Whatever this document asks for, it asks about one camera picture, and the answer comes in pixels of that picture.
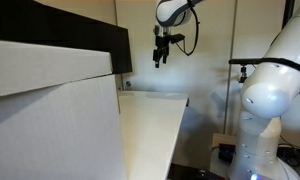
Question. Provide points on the black camera on stand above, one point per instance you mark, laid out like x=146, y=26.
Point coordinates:
x=243, y=63

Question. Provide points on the black monitor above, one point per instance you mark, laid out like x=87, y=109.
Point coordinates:
x=28, y=21

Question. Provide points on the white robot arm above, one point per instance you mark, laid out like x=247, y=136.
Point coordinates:
x=265, y=96

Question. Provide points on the white cardboard box lid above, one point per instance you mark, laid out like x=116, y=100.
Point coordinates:
x=25, y=67

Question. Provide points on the white cardboard box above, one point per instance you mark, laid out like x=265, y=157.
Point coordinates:
x=66, y=132

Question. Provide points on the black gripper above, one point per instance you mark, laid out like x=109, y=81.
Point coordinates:
x=163, y=38

